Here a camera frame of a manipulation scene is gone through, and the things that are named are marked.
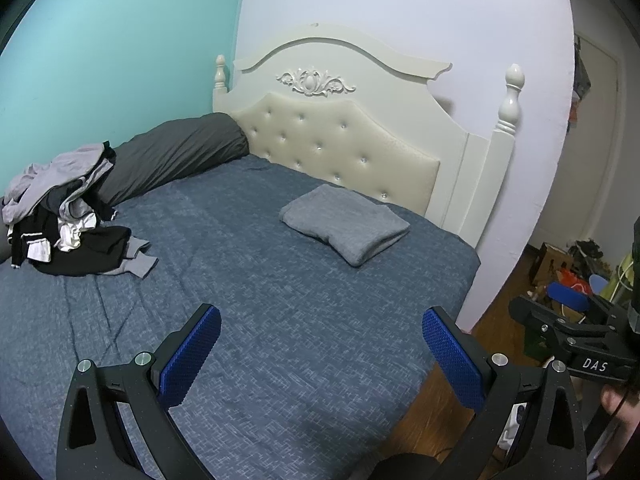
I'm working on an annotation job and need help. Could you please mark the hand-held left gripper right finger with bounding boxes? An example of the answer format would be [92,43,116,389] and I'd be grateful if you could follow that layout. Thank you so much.
[421,306,587,480]

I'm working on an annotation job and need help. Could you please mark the hanging items on door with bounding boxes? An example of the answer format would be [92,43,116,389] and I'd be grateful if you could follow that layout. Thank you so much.
[567,35,594,134]

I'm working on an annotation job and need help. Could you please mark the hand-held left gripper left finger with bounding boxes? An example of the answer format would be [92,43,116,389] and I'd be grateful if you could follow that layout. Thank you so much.
[56,304,222,480]

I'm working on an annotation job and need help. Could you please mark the person's right hand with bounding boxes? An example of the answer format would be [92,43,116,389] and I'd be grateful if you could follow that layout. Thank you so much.
[601,381,640,432]

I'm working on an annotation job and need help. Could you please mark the cream tufted headboard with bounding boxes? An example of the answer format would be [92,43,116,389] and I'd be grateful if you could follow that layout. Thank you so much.
[212,22,526,252]

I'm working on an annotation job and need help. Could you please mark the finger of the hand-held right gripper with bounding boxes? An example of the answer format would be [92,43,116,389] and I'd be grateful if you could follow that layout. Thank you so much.
[546,281,627,322]
[509,295,627,357]

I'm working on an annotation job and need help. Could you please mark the grey garment with cuff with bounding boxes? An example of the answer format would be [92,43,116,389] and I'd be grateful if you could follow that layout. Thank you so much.
[102,237,160,280]

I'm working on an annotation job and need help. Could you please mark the green bag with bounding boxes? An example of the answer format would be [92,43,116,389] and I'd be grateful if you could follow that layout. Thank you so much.
[611,254,637,307]

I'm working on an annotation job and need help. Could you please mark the white door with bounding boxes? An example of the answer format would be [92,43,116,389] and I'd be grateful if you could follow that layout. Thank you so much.
[552,34,627,272]

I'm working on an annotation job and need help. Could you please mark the blue patterned bedspread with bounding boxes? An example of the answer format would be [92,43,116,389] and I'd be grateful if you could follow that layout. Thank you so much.
[0,154,482,480]

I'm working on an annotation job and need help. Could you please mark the pile of dark clothes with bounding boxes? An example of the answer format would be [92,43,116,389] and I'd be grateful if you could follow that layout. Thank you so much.
[2,142,117,227]

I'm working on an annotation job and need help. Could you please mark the dark grey bolster pillow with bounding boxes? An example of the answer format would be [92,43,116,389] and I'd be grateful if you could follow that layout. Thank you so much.
[0,112,251,262]

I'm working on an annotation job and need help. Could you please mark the grey knit sweater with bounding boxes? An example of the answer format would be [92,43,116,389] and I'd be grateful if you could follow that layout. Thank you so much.
[279,183,412,267]

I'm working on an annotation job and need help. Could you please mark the white garment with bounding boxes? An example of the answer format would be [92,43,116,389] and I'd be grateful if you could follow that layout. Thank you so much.
[27,209,97,264]

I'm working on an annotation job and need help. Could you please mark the open cardboard box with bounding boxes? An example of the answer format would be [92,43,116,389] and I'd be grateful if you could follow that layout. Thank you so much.
[529,241,577,287]

